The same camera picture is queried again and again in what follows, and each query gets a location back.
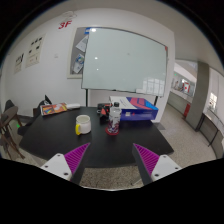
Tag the red bin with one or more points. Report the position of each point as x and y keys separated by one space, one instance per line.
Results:
x=187 y=110

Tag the large white wall poster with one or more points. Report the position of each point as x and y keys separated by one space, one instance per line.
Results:
x=35 y=51

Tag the colourful printed flat box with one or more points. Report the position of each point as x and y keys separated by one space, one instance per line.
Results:
x=53 y=109

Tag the small white wall poster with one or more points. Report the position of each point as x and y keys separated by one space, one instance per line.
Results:
x=19 y=63

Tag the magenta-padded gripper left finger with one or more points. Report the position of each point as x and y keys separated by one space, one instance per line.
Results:
x=76 y=156

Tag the blue cardboard box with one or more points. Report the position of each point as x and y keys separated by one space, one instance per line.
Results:
x=140 y=110

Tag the black metal railing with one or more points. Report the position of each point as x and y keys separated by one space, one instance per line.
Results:
x=213 y=128

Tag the clear plastic bottle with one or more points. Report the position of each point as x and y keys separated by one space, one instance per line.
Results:
x=114 y=118

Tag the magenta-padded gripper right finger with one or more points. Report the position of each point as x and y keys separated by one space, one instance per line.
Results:
x=148 y=158

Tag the flat round red coaster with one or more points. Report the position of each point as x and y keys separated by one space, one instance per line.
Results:
x=112 y=133

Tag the small white oblong object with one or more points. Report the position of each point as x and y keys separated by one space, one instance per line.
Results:
x=73 y=106

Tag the brown wooden chair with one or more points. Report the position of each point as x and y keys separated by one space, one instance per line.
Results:
x=8 y=126

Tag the black and red tool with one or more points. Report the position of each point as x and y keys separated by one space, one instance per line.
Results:
x=102 y=110

